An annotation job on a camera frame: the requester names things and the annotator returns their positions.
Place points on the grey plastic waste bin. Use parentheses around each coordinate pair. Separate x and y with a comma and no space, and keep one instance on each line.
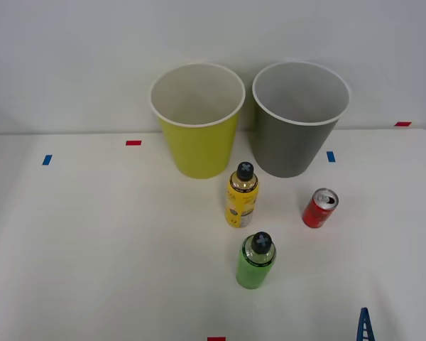
(287,149)

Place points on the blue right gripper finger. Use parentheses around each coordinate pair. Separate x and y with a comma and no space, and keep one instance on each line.
(363,328)

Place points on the red drink can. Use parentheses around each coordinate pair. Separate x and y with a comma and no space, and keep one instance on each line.
(316,215)

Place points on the yellow label plastic bottle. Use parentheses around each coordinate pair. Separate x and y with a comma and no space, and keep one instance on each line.
(242,202)

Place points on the green label plastic bottle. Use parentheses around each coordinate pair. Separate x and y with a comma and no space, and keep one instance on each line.
(252,271)

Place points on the yellow-green plastic waste bin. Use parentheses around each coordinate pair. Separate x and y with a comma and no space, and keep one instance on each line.
(199,149)

